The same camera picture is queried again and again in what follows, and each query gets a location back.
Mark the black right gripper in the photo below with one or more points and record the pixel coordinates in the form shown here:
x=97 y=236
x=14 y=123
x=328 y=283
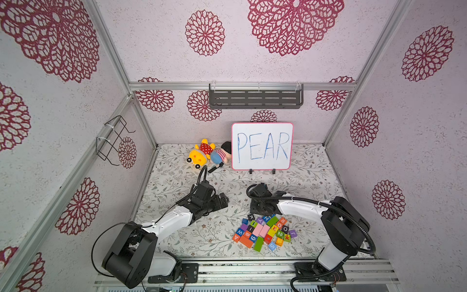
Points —
x=256 y=206

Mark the purple block right end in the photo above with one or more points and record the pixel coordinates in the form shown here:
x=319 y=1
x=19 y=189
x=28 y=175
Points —
x=293 y=233

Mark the light blue S block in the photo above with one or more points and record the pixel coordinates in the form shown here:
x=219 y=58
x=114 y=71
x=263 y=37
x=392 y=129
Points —
x=272 y=247

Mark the green lower long block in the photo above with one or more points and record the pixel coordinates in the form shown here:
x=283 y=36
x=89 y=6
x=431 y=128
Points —
x=258 y=244

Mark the pink framed whiteboard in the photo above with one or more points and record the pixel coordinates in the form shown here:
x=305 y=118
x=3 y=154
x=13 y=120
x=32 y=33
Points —
x=262 y=146

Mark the orange R block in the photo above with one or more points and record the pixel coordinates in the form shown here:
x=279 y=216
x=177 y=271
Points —
x=281 y=223

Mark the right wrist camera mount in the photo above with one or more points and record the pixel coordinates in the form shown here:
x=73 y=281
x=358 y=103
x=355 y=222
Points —
x=259 y=191

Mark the yellow E block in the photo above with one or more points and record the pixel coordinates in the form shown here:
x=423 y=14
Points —
x=272 y=231

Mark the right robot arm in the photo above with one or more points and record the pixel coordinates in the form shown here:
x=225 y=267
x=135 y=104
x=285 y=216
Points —
x=348 y=231

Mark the blue W block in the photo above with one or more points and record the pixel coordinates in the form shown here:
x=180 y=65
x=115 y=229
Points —
x=240 y=232

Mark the long orange block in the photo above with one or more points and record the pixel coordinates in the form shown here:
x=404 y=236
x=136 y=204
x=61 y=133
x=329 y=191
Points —
x=246 y=242

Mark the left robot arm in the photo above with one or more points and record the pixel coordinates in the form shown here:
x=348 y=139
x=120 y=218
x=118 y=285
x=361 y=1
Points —
x=133 y=257

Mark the grey wall shelf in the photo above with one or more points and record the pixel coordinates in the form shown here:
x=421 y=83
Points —
x=255 y=99

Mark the pink rectangular block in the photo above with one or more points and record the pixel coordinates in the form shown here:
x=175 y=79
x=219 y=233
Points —
x=261 y=230

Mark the black marker pen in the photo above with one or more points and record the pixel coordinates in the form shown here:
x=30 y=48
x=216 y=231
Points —
x=214 y=168

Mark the orange A block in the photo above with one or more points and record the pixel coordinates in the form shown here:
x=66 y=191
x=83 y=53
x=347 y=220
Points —
x=236 y=238

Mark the yellow plush toy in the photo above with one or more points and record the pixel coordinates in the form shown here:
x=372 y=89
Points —
x=201 y=154

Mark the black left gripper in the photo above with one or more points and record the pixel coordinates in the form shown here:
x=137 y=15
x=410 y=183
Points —
x=219 y=205

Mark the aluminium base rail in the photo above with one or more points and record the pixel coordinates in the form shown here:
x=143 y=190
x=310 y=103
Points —
x=278 y=271

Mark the black wire wall rack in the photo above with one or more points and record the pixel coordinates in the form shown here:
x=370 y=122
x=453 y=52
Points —
x=117 y=147

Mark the pink striped plush doll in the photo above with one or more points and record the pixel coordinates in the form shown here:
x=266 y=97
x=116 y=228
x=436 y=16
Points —
x=222 y=155

